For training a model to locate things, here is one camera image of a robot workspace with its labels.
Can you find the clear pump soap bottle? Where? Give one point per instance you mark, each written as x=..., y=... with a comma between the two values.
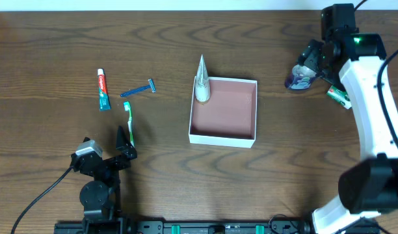
x=301, y=78

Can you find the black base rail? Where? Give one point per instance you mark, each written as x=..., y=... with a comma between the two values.
x=159, y=227

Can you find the white squeeze tube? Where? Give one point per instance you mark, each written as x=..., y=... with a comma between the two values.
x=202, y=91

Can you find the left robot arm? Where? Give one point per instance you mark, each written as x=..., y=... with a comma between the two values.
x=101, y=196

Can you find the white box with pink interior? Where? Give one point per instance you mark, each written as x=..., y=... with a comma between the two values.
x=229, y=118

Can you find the green and white toothbrush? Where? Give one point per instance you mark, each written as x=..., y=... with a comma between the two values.
x=127, y=108

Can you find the green soap bar package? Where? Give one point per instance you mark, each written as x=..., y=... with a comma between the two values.
x=339, y=96

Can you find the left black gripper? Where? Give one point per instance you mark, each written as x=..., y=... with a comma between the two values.
x=111, y=162

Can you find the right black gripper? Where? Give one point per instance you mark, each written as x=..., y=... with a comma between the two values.
x=311, y=60

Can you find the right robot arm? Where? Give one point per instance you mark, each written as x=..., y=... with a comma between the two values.
x=358, y=62

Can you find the red and teal toothpaste tube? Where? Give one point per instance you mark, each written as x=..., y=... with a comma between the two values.
x=104, y=103

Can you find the blue disposable razor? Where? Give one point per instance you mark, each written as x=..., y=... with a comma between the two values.
x=149, y=86

